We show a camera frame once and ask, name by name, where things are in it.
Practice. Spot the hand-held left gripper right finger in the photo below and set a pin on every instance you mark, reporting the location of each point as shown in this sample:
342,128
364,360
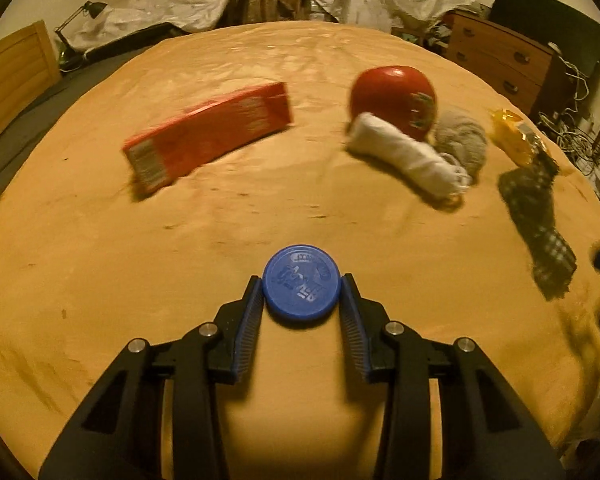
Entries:
355,332

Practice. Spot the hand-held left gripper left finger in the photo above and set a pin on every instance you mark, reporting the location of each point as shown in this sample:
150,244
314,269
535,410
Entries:
247,332

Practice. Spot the blue round plastic lid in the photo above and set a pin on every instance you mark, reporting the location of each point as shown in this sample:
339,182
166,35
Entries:
301,284

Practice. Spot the black checkered cloth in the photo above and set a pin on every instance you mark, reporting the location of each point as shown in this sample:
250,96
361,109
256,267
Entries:
540,220

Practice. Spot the yellow plastic packet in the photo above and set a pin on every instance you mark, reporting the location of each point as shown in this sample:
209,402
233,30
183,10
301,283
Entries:
515,137

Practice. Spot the white rolled sock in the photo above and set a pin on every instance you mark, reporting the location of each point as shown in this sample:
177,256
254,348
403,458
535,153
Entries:
410,155

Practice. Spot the grey knitted sock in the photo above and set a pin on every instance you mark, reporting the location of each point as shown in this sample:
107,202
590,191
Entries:
462,137

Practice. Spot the flat red cardboard box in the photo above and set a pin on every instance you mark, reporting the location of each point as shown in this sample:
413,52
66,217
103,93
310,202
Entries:
205,130

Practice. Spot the wooden chest of drawers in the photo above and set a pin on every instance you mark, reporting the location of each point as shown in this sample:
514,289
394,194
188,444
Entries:
505,60

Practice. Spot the red tomato-shaped container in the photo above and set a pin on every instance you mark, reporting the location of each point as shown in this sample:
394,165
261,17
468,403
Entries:
395,95

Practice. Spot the black flat screen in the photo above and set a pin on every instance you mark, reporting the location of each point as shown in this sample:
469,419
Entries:
550,20

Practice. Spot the grey bed sheet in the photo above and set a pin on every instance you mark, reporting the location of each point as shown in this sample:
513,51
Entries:
40,115

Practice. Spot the small silver plastic cover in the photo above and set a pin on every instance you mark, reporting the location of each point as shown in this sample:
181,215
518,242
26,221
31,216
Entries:
150,5

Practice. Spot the light wooden slatted panel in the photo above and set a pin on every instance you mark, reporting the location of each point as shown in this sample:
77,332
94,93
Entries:
10,80

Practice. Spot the black desk lamp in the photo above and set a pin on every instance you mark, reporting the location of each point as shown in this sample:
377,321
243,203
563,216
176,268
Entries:
82,22

